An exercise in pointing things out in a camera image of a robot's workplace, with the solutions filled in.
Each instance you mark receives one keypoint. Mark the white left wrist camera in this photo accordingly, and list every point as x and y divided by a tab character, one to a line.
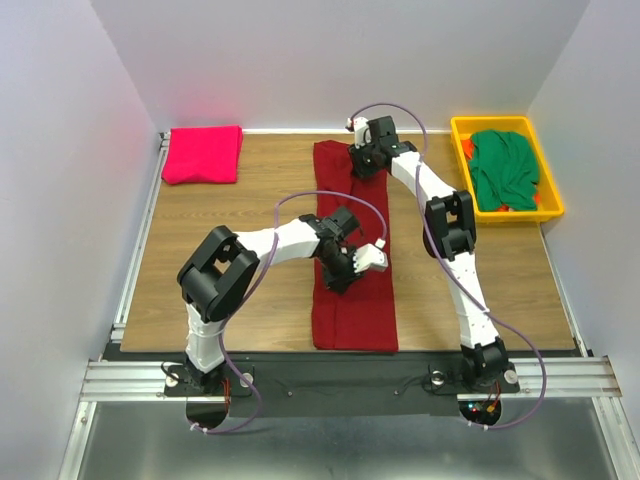
370	257

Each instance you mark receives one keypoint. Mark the folded pink t shirt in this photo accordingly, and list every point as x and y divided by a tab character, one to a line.
203	155

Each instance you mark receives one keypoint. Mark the yellow plastic bin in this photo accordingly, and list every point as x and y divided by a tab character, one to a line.
549	203

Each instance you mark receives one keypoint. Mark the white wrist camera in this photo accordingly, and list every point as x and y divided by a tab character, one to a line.
359	127
370	257

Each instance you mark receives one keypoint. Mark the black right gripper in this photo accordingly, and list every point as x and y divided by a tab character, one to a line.
360	168

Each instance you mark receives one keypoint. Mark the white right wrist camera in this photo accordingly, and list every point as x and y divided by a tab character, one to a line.
359	127

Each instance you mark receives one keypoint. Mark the aluminium frame rail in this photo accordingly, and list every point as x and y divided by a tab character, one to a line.
585	377

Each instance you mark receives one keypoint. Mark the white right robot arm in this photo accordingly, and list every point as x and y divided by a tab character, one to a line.
449	236

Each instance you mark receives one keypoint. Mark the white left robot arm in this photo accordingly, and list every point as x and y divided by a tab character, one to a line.
217	277

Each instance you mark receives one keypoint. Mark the dark red t shirt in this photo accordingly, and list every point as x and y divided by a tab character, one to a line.
363	318

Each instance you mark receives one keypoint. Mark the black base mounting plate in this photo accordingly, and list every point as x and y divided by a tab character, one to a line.
337	384

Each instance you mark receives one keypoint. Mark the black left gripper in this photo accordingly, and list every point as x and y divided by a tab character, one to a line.
340	282

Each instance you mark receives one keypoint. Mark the green t shirt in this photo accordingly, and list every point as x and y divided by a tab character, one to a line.
504	171

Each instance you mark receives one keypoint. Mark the orange t shirt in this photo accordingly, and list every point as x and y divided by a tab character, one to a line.
468	148

